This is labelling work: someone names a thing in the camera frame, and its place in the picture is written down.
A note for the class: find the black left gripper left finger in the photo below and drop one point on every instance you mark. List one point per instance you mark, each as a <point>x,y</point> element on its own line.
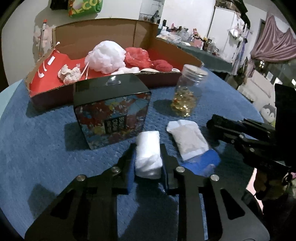
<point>87,208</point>

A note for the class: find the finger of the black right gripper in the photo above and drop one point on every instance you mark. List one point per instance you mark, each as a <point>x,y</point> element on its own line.
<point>253,146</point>
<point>245,125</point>

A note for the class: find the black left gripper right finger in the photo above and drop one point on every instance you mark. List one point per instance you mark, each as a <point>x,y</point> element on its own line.
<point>207,210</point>

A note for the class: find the white towel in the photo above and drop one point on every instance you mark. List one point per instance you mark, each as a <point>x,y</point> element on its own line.
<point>148,161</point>

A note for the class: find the dark red knitted item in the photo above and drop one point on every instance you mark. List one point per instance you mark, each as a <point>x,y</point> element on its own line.
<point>162,66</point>

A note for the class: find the red mesh bath loofah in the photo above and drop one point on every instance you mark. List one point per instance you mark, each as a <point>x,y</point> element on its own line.
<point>137,57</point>

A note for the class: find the white round puff with band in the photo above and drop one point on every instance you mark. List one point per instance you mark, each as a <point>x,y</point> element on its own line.
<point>133,70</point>

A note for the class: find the white mesh bath loofah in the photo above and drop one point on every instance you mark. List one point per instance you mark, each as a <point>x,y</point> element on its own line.
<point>106,57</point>

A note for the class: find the white crochet flower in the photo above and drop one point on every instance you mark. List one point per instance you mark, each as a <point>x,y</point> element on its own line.
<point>68,76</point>

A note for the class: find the blue cloth piece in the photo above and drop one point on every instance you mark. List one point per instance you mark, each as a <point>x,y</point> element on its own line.
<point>203,165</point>

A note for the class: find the white sachet packet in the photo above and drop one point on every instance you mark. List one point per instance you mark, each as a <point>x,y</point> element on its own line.
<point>188,137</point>

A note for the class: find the penguin plush toy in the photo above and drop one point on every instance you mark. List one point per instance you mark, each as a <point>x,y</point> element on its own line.
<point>268,114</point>

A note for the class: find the clear jar with gold beads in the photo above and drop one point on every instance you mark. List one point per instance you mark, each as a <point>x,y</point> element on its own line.
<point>188,90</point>

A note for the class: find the table with dark green cloth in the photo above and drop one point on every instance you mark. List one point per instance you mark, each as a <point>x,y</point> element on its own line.
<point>211,62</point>

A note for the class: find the white wardrobe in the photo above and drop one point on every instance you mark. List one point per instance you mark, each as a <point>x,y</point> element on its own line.
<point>227,30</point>

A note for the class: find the pink curtain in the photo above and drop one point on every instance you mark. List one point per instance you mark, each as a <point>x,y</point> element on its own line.
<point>273,46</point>

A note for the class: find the black patterned tin box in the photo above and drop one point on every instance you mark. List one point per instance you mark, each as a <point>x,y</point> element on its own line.
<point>110,109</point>

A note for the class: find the cardboard box with red lining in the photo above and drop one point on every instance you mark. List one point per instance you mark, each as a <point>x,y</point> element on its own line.
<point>71,43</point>

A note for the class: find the green tote bag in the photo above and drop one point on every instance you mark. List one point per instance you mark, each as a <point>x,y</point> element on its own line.
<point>78,8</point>

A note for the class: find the wall mirror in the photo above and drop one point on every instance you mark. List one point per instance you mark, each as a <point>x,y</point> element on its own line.
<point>151,10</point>

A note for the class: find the black bag on wall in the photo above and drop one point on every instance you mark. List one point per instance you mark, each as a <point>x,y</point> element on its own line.
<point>59,5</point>

